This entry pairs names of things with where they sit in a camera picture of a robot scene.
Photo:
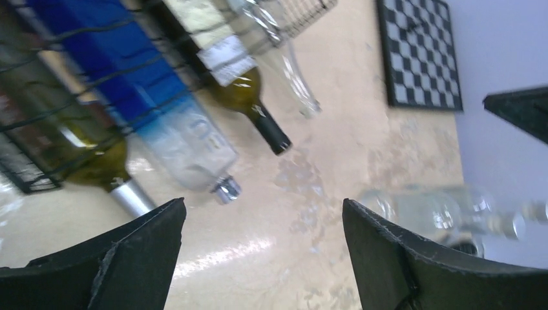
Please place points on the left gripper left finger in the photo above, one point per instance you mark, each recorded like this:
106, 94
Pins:
129, 267

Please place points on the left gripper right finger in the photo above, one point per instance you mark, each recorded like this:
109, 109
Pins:
397, 269

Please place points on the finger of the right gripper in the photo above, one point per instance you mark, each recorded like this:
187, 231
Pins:
526, 109

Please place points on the clear bottle white cap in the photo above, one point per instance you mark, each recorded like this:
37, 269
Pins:
452, 215

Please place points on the green wine bottle gold label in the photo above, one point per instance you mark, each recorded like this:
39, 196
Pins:
70, 141

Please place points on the blue square glass bottle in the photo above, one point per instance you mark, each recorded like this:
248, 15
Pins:
114, 54

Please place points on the dark brown wine bottle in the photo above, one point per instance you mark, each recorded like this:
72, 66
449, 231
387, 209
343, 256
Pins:
226, 68

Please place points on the clear glass bottle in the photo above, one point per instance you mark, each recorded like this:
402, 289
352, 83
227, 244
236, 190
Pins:
261, 25

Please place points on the black white chessboard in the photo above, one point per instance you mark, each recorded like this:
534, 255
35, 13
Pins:
419, 57

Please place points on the black wire wine rack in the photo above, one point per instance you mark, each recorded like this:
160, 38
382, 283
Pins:
205, 20

